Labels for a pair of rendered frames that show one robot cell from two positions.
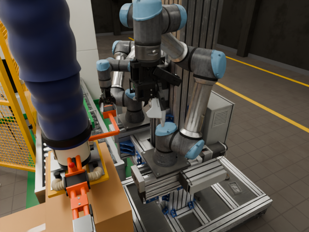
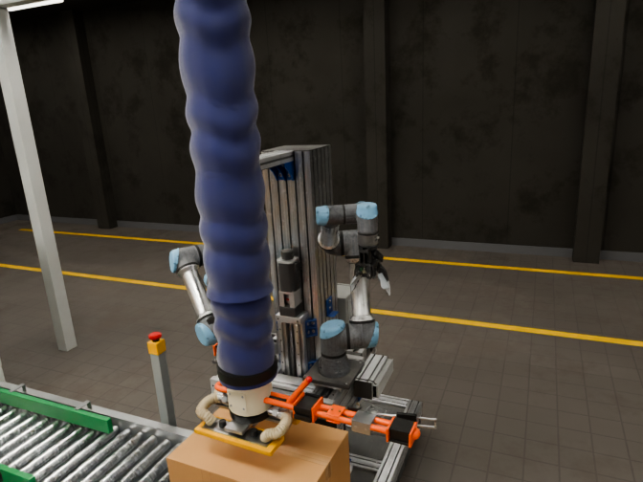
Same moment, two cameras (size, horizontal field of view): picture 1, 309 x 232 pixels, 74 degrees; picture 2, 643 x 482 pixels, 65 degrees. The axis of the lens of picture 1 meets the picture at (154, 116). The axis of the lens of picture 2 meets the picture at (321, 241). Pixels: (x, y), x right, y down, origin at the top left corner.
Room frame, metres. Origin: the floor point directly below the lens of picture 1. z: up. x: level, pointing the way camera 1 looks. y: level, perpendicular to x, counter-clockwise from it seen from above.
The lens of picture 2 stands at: (-0.65, 1.28, 2.25)
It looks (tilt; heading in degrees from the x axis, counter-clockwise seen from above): 16 degrees down; 320
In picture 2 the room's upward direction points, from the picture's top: 3 degrees counter-clockwise
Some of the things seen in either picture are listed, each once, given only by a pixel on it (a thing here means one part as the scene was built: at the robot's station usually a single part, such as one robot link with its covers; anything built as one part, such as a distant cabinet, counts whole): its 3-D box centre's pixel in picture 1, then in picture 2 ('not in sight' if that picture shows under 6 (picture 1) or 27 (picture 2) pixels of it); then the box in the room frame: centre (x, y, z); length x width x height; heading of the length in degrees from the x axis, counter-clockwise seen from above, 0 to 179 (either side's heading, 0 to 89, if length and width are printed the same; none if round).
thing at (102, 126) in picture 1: (94, 112); (70, 414); (2.37, 0.79, 0.50); 2.31 x 0.05 x 0.19; 26
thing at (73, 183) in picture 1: (77, 182); (308, 406); (0.61, 0.34, 1.18); 0.10 x 0.08 x 0.06; 113
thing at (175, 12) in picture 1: (164, 18); (359, 213); (0.69, -0.03, 1.82); 0.11 x 0.11 x 0.08; 52
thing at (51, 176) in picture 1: (57, 167); (238, 430); (0.80, 0.52, 1.08); 0.34 x 0.10 x 0.05; 23
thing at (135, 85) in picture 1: (145, 78); (367, 260); (0.59, 0.03, 1.66); 0.09 x 0.08 x 0.12; 116
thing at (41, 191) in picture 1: (83, 177); not in sight; (1.17, 0.58, 0.58); 0.70 x 0.03 x 0.06; 116
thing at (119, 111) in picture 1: (121, 132); (167, 418); (1.91, 0.38, 0.50); 0.07 x 0.07 x 1.00; 26
